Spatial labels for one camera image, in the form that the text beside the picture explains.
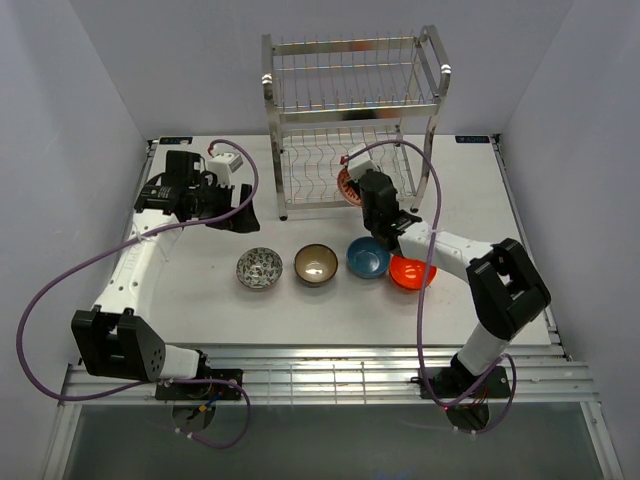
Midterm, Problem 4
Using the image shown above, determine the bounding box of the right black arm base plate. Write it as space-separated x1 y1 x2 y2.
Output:
410 366 511 400

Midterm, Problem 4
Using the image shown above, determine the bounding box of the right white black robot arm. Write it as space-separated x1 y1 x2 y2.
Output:
343 164 551 397

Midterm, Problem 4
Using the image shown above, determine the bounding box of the blue ceramic bowl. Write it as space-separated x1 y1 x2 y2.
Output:
346 236 391 279

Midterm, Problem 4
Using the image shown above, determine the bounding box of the blue table sticker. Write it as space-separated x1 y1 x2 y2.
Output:
455 135 491 144
158 136 193 145

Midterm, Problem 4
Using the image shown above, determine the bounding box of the stainless steel dish rack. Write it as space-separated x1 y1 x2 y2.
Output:
261 25 452 221

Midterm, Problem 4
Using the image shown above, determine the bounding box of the left blue table sticker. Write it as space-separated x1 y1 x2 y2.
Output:
158 136 193 145

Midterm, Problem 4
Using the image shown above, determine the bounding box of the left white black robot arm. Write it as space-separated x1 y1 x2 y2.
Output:
71 149 260 400

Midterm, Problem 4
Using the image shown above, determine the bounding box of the orange plastic bowl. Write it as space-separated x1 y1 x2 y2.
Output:
389 256 437 291

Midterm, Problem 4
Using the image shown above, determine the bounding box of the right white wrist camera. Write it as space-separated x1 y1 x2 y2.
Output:
340 143 380 182

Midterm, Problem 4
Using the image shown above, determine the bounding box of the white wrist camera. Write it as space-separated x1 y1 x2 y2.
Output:
340 143 380 182
205 152 243 187

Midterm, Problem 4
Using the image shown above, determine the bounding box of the right blue table sticker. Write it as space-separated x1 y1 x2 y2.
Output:
455 135 491 144

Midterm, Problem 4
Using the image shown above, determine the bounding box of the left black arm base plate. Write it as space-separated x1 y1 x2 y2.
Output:
154 369 244 402

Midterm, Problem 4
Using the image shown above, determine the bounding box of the grey leaf patterned bowl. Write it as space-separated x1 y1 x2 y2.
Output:
235 247 283 290

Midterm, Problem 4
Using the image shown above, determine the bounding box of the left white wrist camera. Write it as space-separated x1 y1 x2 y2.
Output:
205 152 243 187

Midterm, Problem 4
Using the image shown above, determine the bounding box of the orange floral white bowl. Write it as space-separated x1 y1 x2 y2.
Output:
337 168 362 207

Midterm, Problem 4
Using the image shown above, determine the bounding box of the brown bowl dark patterned rim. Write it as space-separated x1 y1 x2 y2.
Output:
293 243 339 287

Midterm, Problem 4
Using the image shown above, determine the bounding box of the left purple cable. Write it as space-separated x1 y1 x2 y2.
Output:
16 140 261 449

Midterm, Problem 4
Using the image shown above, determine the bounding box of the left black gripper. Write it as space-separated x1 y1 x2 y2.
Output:
189 178 260 234

